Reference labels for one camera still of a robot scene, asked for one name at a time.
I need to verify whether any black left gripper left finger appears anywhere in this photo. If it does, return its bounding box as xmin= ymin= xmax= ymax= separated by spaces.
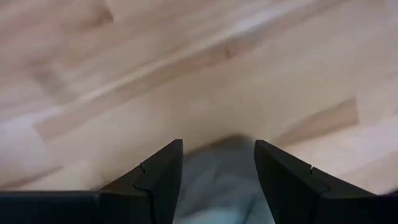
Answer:
xmin=99 ymin=139 xmax=183 ymax=224

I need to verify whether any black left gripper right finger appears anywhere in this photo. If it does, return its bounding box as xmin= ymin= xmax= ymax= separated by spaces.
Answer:
xmin=254 ymin=139 xmax=379 ymax=224

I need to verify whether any pale grey-green cloth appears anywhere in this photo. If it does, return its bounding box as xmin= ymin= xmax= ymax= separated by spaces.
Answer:
xmin=172 ymin=135 xmax=277 ymax=224

